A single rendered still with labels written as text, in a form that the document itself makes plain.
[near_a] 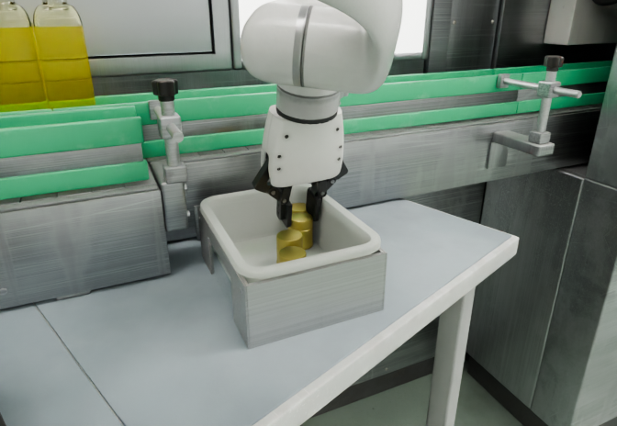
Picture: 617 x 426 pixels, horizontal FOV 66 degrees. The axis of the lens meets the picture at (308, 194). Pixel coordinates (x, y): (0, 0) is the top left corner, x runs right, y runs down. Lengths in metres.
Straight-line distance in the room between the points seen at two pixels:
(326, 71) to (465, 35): 0.78
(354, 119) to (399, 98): 0.09
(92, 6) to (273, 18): 0.46
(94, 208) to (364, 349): 0.35
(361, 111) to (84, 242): 0.48
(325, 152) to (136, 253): 0.27
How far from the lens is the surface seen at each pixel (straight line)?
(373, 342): 0.55
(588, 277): 1.21
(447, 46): 1.15
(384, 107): 0.85
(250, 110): 0.74
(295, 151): 0.58
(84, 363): 0.56
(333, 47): 0.43
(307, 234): 0.66
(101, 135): 0.61
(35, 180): 0.63
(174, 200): 0.62
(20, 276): 0.66
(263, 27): 0.45
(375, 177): 0.85
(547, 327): 1.33
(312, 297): 0.53
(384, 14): 0.38
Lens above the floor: 1.09
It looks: 22 degrees down
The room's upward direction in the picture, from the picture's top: straight up
